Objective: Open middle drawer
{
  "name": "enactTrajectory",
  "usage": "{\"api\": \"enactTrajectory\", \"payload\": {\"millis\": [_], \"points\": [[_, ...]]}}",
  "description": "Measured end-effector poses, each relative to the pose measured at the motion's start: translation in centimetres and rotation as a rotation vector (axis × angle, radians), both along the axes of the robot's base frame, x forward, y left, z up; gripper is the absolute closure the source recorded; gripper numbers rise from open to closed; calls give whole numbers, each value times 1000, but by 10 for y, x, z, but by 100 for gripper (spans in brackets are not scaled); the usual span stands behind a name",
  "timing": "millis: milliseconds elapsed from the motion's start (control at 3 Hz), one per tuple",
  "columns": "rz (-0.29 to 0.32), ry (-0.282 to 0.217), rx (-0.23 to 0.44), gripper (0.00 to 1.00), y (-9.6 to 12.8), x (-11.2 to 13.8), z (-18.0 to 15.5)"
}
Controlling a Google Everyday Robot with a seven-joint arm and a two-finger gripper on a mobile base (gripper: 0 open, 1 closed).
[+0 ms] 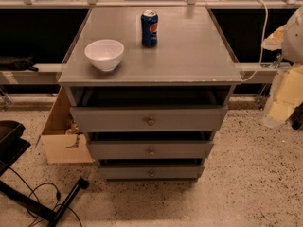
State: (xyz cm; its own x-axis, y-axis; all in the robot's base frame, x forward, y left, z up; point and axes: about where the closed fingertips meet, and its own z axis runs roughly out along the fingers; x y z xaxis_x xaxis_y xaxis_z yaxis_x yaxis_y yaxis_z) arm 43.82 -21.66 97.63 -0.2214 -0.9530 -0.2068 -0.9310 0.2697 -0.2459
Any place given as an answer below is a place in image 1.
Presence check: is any grey drawer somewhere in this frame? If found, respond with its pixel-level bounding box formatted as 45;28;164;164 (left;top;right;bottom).
98;166;205;180
70;106;227;132
88;141;213;160

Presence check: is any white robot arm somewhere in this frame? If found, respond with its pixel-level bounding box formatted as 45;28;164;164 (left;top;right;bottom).
261;6;303;128

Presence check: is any grey drawer cabinet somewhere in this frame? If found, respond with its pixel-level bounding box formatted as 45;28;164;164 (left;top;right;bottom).
59;6;241;169

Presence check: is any grey top drawer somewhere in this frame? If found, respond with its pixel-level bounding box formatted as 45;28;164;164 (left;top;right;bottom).
70;106;227;132

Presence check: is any grey bottom drawer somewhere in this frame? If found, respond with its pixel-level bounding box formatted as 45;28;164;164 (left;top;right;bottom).
98;166;205;180

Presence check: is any white bowl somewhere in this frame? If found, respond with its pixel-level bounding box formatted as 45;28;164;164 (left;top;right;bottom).
84;40;124;72

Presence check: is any blue pepsi can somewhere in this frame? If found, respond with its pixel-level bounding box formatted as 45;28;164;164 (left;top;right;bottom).
141;10;158;47

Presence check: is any cardboard box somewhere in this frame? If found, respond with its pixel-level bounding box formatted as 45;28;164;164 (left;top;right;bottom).
41;87;94;164

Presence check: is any black chair base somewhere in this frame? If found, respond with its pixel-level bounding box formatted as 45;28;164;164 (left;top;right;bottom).
0;120;90;227

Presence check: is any grey metal rail frame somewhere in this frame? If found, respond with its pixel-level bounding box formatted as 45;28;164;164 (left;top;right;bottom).
1;0;302;100

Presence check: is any black cable on floor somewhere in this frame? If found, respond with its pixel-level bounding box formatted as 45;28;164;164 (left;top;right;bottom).
6;166;83;227

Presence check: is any white cable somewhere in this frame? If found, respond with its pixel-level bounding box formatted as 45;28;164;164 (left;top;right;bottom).
241;0;269;83

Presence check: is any black cloth on rail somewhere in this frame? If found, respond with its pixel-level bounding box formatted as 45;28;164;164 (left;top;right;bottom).
0;56;39;72

